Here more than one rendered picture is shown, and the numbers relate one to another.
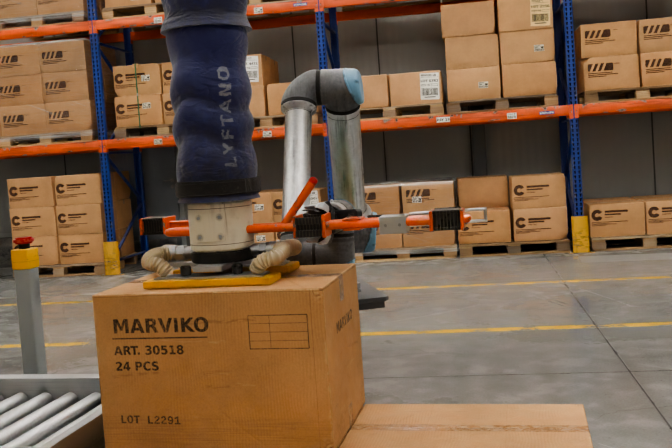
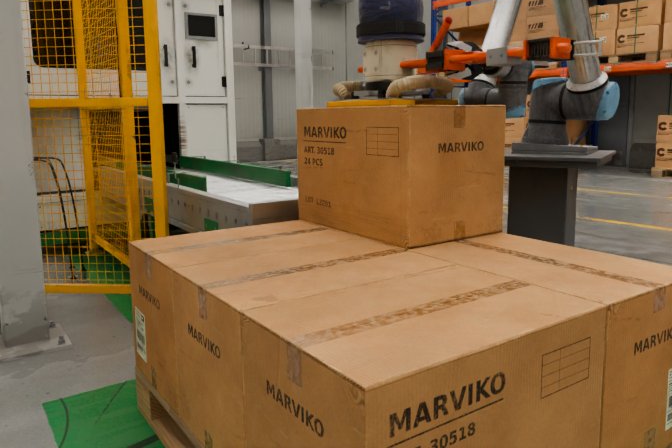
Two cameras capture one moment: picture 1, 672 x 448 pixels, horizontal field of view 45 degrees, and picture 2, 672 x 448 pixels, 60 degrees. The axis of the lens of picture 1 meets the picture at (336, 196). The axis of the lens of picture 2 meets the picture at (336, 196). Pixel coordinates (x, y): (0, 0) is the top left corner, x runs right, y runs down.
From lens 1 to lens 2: 1.13 m
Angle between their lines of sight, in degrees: 43
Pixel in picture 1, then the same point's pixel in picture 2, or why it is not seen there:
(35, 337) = not seen: hidden behind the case
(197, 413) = (338, 200)
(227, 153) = not seen: outside the picture
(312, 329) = (401, 141)
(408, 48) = not seen: outside the picture
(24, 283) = not seen: hidden behind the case
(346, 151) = (566, 15)
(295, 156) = (496, 15)
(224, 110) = not seen: outside the picture
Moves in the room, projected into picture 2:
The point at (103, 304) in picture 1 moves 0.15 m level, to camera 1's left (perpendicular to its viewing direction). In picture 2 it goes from (300, 115) to (272, 115)
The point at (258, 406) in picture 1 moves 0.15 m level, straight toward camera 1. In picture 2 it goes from (368, 201) to (339, 207)
